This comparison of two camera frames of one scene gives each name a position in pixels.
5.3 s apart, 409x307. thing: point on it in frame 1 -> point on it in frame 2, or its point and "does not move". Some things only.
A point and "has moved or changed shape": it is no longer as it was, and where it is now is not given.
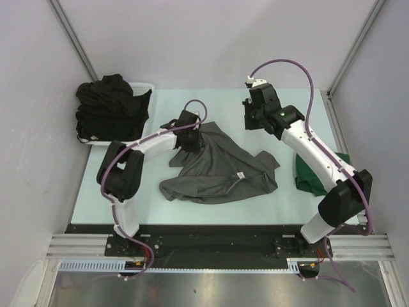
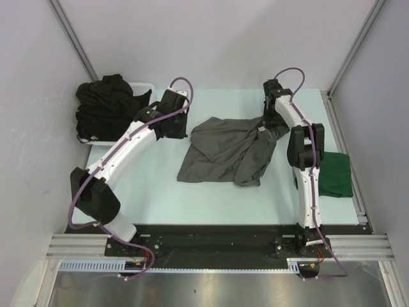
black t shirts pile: x=108 y=110 does not move
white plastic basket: x=137 y=88 does not move
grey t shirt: x=222 y=171 has moved or changed shape
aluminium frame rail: x=360 y=247 does not move
